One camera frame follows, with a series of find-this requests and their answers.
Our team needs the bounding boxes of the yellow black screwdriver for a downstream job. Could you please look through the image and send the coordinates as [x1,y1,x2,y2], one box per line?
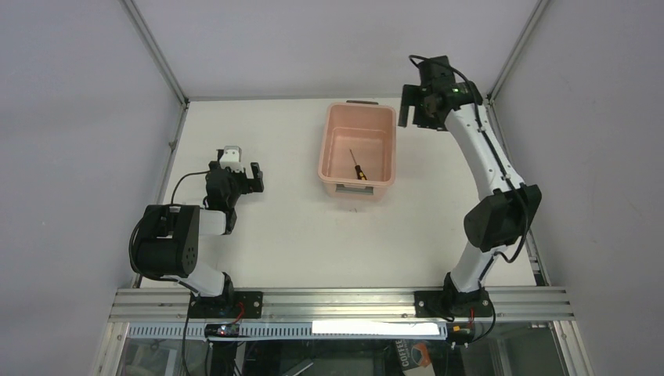
[349,149,367,181]

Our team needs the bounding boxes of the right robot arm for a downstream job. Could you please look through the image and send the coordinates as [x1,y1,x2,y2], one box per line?
[398,55,542,310]

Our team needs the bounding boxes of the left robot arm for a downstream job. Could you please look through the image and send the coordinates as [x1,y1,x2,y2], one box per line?
[128,146,265,310]

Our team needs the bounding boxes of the pink plastic bin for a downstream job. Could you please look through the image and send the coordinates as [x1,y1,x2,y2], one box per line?
[317,100,397,201]

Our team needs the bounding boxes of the coffee box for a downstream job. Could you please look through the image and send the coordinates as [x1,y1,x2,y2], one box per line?
[395,339,431,371]

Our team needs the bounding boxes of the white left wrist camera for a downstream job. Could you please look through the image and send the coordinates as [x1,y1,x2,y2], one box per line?
[219,146,245,173]

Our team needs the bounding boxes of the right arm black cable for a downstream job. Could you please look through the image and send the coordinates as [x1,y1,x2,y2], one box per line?
[408,54,530,265]

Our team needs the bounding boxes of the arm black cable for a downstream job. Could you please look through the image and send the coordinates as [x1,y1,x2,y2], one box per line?
[170,170,211,205]
[408,54,530,265]

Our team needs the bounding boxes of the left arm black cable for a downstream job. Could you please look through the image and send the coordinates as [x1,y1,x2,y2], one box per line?
[170,170,211,205]

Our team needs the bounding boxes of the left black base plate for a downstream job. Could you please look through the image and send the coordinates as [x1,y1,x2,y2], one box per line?
[188,291,263,320]

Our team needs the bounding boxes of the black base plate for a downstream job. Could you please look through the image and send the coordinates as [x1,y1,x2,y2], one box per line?
[188,291,263,320]
[413,289,493,321]

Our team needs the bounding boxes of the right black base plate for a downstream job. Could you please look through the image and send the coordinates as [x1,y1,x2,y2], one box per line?
[413,289,493,321]

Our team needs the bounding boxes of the aluminium mounting rail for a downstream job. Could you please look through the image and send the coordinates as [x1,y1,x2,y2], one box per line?
[109,286,575,323]

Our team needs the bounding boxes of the white slotted cable duct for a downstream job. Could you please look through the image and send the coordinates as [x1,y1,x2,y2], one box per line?
[128,320,448,342]

